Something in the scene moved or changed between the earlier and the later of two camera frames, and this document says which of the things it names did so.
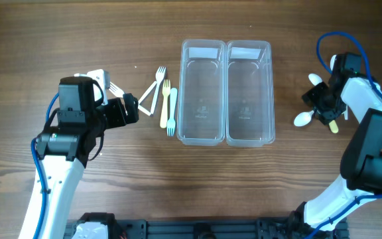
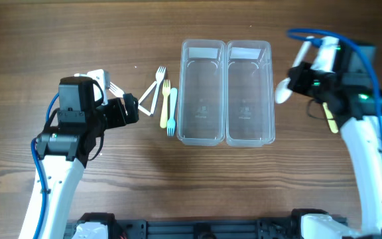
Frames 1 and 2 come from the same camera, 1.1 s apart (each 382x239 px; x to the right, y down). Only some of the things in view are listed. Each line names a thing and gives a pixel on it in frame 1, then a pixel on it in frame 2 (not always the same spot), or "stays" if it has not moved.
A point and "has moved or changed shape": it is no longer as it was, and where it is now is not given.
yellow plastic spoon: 333,127 stays
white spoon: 302,119 to 282,93
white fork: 117,91 stays
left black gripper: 130,108 stays
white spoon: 315,79 has moved or changed shape
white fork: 160,75 stays
